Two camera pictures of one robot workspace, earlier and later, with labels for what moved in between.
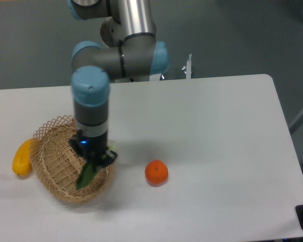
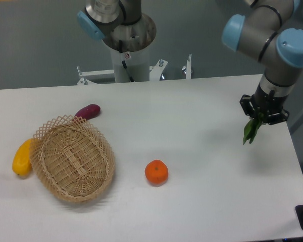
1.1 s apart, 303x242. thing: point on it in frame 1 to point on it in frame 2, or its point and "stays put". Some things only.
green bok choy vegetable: x=88 y=171 to x=251 y=128
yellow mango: x=21 y=163 stays put
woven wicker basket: x=58 y=168 stays put
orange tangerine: x=156 y=172 stays put
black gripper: x=94 y=147 to x=265 y=103
